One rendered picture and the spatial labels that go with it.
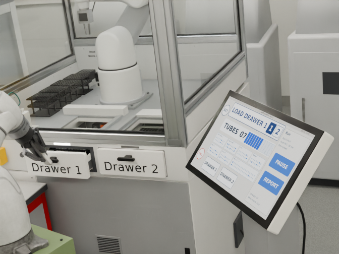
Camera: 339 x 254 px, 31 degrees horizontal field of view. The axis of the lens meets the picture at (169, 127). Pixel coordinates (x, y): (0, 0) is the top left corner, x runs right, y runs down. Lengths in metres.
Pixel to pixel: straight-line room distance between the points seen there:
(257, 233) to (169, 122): 0.57
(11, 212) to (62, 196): 0.85
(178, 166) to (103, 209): 0.43
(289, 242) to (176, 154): 0.60
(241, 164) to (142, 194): 0.71
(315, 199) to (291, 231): 1.94
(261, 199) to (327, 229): 1.88
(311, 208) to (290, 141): 2.08
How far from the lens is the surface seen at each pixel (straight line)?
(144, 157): 2.38
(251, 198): 1.78
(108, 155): 2.45
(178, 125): 2.30
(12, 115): 2.21
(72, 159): 2.48
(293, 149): 1.74
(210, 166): 1.99
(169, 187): 2.42
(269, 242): 1.96
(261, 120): 1.89
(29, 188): 2.65
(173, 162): 2.36
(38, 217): 2.67
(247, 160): 1.86
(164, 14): 2.19
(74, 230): 2.74
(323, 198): 3.94
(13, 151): 2.73
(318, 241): 3.50
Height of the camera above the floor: 1.81
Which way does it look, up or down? 20 degrees down
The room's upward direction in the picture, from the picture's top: 7 degrees counter-clockwise
